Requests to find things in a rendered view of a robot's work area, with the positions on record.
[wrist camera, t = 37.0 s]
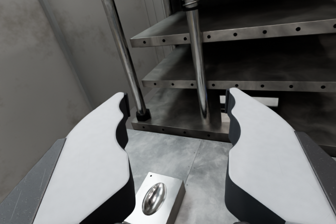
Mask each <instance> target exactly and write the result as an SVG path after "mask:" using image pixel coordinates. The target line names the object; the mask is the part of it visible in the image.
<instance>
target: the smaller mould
mask: <svg viewBox="0 0 336 224"><path fill-rule="evenodd" d="M185 193H186V189H185V185H184V181H183V180H182V179H178V178H173V177H169V176H165V175H161V174H157V173H152V172H149V173H148V174H147V176H146V178H145V180H144V181H143V183H142V185H141V187H140V188H139V190H138V192H137V194H136V195H135V197H136V205H135V209H134V211H133V212H132V214H131V215H130V216H129V217H128V218H127V219H125V220H124V221H123V223H126V224H174V223H175V220H176V217H177V215H178V212H179V209H180V207H181V204H182V201H183V198H184V196H185Z"/></svg>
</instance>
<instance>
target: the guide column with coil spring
mask: <svg viewBox="0 0 336 224"><path fill-rule="evenodd" d="M193 1H196V0H185V4H187V3H190V2H193ZM198 5H199V3H198V2H196V3H194V4H190V5H187V6H185V7H186V8H190V7H195V6H198ZM186 16H187V23H188V30H189V37H190V44H191V52H192V59H193V66H194V73H195V80H196V87H197V95H198V102H199V109H200V116H201V123H202V124H204V125H208V124H210V123H211V113H210V104H209V95H208V85H207V76H206V67H205V58H204V49H203V40H202V31H201V22H200V12H199V9H196V10H191V11H186Z"/></svg>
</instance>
